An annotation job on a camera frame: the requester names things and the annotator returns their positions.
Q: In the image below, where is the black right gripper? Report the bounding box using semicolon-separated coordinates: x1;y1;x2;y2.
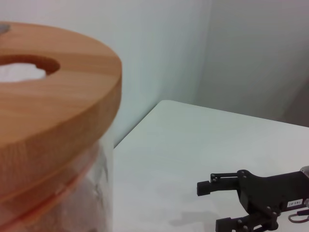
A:
197;169;309;232

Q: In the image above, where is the clear glass water dispenser jar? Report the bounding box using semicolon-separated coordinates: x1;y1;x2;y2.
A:
0;137;114;232

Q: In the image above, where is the round wooden jar lid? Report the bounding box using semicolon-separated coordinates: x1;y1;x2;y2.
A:
0;21;123;227

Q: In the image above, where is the right arm connector cable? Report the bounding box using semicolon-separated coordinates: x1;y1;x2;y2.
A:
288;209;309;224

